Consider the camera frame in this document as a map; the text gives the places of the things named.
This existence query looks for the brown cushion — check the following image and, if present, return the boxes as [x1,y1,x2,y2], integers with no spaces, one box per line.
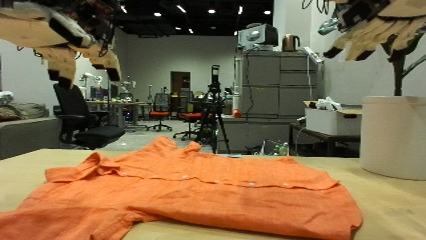
[0,101,49,122]

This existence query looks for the small white humanoid robot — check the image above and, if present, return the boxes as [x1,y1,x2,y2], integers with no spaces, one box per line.
[119,75,138,94]

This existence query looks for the brown door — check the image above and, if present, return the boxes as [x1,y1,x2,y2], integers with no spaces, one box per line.
[170,70,191,96]

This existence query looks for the copper kettle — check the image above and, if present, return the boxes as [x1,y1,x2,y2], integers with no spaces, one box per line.
[280,33,300,53]

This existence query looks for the grey sofa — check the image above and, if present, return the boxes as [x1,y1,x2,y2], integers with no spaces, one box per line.
[0,116,61,160]

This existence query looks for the dark side table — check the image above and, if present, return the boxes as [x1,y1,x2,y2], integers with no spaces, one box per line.
[287,122,361,158]

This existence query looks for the white round plant pot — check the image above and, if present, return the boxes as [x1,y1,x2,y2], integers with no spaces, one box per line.
[357,95,426,181]

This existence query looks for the black office chair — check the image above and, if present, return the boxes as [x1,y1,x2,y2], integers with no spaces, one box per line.
[51,83,126,150]

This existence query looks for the white lab robot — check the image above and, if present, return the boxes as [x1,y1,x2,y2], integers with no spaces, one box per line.
[78,72,103,101]

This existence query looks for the tall grey drawer cabinet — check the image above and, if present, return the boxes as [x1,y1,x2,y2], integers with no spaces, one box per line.
[234,50,323,119]

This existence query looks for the green bottles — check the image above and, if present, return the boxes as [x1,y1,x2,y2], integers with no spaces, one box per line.
[271,142,290,157]

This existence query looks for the black camera tripod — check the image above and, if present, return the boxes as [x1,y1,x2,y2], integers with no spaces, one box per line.
[192,64,231,155]

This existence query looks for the orange button shirt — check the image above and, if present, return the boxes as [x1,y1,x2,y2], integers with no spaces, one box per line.
[0,135,364,240]

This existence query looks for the wooden desk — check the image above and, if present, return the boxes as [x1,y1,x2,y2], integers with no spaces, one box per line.
[85,99,150,129]

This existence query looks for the grey box monitor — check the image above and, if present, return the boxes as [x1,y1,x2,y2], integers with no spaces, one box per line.
[236,23,279,52]

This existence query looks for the white storage box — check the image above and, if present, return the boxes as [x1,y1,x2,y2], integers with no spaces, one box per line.
[303,99,363,136]

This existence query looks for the white power strip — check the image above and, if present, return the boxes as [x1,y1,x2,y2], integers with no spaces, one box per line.
[302,46,323,64]

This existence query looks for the white plastic bag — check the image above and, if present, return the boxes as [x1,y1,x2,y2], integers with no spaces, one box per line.
[315,96,343,112]

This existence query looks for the orange seat office chair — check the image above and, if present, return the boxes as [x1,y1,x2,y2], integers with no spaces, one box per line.
[144,93,172,132]
[171,89,203,141]

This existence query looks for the low grey cabinet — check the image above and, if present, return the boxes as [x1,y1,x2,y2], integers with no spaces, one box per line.
[216,114,296,155]

